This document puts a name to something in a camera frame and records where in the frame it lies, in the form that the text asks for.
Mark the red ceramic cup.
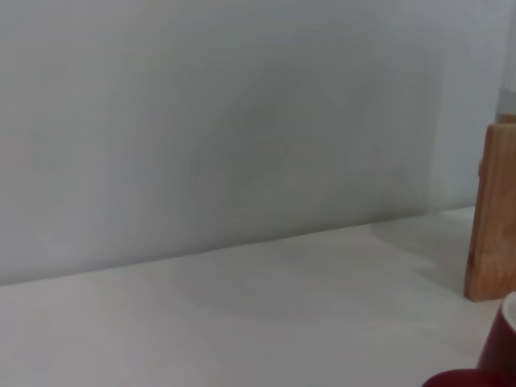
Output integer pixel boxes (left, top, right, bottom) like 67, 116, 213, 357
420, 290, 516, 387

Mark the wooden dispenser stand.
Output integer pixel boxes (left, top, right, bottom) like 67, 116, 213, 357
463, 114, 516, 303

